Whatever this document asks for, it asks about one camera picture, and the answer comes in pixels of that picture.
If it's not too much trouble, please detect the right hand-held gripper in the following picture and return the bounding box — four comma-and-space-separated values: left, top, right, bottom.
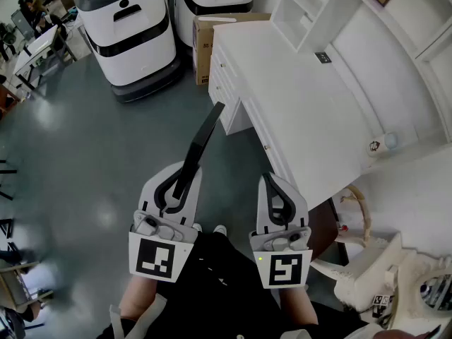
249, 172, 314, 290

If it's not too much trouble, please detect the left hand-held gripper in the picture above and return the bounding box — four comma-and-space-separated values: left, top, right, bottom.
129, 162, 204, 284

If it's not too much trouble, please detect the black picture frame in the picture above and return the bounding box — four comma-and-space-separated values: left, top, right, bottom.
172, 101, 226, 201

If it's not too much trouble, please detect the person's right forearm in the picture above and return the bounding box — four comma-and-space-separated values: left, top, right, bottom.
278, 283, 319, 326

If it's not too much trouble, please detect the person's left forearm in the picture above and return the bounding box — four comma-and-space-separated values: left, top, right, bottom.
118, 275, 160, 323

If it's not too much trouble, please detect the white desk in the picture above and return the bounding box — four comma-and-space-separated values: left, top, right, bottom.
208, 21, 389, 212

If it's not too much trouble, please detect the white ornate chair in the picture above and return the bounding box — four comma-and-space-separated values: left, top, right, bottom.
307, 185, 372, 282

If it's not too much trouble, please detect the person's black clothing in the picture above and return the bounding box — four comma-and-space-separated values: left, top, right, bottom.
97, 230, 368, 339

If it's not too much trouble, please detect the white cartoon mug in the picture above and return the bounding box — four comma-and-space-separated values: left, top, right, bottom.
366, 131, 399, 157

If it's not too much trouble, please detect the spare hand-held gripper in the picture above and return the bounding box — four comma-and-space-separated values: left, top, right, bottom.
371, 294, 391, 318

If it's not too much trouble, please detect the brown cardboard box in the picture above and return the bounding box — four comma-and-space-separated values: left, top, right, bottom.
192, 12, 273, 86

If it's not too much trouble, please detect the white and black robot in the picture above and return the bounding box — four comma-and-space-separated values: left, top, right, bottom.
73, 0, 184, 104
174, 0, 258, 49

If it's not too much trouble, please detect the white work table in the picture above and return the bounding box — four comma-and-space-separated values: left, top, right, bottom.
12, 25, 78, 92

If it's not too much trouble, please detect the white harness strap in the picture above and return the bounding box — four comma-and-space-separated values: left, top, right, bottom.
109, 292, 167, 339

